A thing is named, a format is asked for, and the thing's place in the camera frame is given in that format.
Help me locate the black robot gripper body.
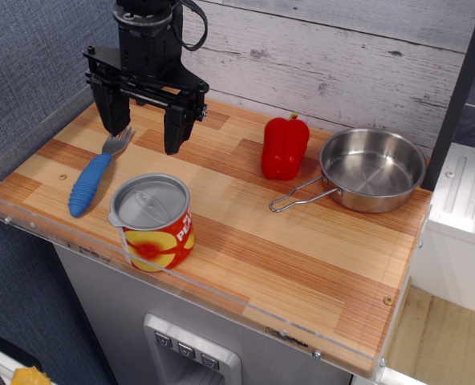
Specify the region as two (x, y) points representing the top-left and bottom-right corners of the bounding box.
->
(83, 11), (209, 121)

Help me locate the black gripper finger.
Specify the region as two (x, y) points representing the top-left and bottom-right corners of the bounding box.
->
(91, 75), (130, 136)
(164, 95), (198, 155)

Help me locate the red yellow tin can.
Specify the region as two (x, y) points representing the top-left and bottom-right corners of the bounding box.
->
(108, 173), (195, 273)

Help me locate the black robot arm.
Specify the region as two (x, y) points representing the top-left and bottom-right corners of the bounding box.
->
(83, 1), (209, 155)

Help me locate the red bell pepper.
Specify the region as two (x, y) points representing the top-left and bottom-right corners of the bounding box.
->
(262, 113), (310, 181)

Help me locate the grey toy fridge cabinet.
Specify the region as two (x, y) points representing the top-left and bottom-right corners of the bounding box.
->
(55, 246), (352, 384)

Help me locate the small steel frying pan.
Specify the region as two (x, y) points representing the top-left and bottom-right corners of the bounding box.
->
(269, 128), (427, 213)

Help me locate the silver dispenser button panel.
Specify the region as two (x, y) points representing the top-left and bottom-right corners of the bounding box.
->
(143, 314), (242, 384)

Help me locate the yellow black object corner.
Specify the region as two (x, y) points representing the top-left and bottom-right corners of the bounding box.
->
(0, 337), (54, 384)

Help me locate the white toy sink unit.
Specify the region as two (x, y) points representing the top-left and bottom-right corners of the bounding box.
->
(410, 144), (475, 311)

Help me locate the clear acrylic table guard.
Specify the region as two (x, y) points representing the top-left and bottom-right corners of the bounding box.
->
(0, 66), (433, 381)

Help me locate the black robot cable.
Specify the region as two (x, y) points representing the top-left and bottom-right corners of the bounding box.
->
(172, 0), (209, 52)

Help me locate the blue handled metal fork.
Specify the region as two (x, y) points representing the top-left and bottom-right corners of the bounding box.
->
(68, 127), (133, 217)

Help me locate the dark grey vertical post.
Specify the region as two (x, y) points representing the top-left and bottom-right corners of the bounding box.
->
(421, 27), (475, 191)

